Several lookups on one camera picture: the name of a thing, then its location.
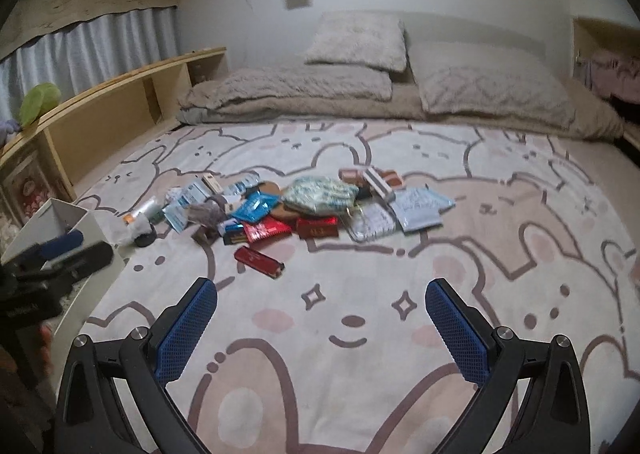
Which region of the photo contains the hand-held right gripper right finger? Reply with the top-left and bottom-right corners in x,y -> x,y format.
424,278 -> 591,454

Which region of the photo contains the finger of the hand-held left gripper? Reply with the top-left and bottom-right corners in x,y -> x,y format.
30,229 -> 85,260
44,240 -> 115,280

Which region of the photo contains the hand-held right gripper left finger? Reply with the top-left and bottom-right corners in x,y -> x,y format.
54,277 -> 219,454

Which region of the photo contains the white storage box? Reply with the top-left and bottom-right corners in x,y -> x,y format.
0,197 -> 128,360

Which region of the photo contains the red rectangular case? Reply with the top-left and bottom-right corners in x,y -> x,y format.
234,245 -> 286,280

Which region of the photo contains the clear printed packet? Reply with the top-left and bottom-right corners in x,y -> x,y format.
350,207 -> 396,242

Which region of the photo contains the person's left hand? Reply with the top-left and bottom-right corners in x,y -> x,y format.
34,323 -> 57,377

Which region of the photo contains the red white patterned box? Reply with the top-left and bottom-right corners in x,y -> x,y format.
0,149 -> 51,230

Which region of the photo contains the white tube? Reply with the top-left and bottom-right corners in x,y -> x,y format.
122,197 -> 166,227

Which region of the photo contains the white blue sachet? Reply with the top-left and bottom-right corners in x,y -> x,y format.
162,204 -> 188,234
180,183 -> 211,207
222,173 -> 261,197

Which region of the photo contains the bunny print bedsheet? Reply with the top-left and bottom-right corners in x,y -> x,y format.
75,119 -> 640,454

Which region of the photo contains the packaged blue face mask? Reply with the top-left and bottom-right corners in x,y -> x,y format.
390,187 -> 456,233

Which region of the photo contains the wooden shelf unit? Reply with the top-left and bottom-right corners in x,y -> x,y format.
0,47 -> 228,235

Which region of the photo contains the red printed packet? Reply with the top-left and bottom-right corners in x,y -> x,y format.
243,217 -> 292,245

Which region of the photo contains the blue foil packet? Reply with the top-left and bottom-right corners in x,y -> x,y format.
232,191 -> 278,222

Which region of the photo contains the green plush toy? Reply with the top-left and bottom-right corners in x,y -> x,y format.
19,83 -> 62,126

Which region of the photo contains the white matchbox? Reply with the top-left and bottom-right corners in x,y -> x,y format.
362,169 -> 396,202

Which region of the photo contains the blue gold brocade pouch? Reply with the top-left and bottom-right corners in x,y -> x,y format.
282,175 -> 360,212

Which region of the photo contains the grey curtain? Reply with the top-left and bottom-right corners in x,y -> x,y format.
0,7 -> 178,125

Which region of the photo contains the beige quilted pillow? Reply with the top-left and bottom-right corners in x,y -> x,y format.
407,42 -> 576,130
207,67 -> 393,110

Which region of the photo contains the brown fleece blanket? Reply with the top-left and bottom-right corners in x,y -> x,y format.
177,79 -> 626,140

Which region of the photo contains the pile of clothes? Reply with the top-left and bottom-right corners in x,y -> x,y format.
582,49 -> 640,100

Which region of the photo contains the fluffy beige square pillow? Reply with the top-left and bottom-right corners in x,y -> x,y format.
304,10 -> 408,72

